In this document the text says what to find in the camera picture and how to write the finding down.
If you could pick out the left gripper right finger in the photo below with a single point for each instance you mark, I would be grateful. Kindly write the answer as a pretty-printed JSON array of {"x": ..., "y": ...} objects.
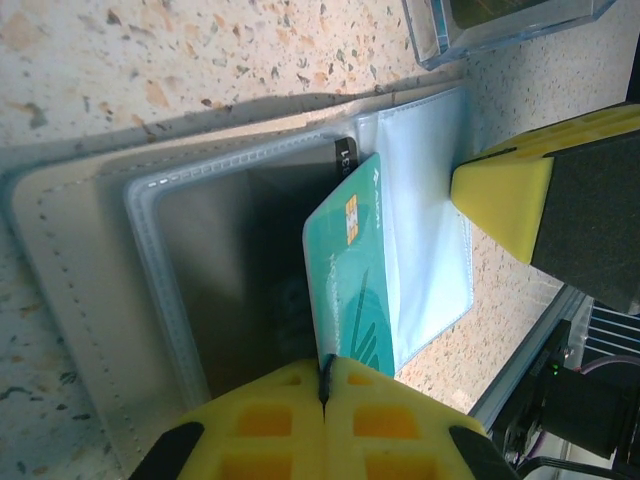
[{"x": 390, "y": 430}]

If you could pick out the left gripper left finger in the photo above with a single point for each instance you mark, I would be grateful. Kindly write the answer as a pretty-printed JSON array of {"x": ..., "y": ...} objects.
[{"x": 265, "y": 425}]

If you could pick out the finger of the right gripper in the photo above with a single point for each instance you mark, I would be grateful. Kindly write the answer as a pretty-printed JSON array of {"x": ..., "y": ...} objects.
[
  {"x": 575, "y": 225},
  {"x": 590, "y": 130}
]

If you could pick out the clear acrylic card box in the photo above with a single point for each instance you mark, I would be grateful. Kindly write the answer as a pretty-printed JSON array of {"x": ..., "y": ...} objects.
[{"x": 500, "y": 35}]

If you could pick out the teal credit card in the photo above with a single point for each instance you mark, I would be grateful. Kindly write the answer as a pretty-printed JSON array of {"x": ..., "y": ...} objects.
[{"x": 345, "y": 280}]

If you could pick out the beige card holder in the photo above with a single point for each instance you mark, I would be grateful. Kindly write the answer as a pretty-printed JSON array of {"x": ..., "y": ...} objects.
[{"x": 75, "y": 250}]

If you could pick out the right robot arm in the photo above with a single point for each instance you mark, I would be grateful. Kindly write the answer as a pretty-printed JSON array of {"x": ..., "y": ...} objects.
[{"x": 575, "y": 415}]

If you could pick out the black gold VIP card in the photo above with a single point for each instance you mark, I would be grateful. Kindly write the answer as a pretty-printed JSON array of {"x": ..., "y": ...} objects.
[{"x": 500, "y": 6}]

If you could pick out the aluminium front rail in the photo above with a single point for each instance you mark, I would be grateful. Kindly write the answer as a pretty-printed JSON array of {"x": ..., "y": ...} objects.
[{"x": 505, "y": 390}]

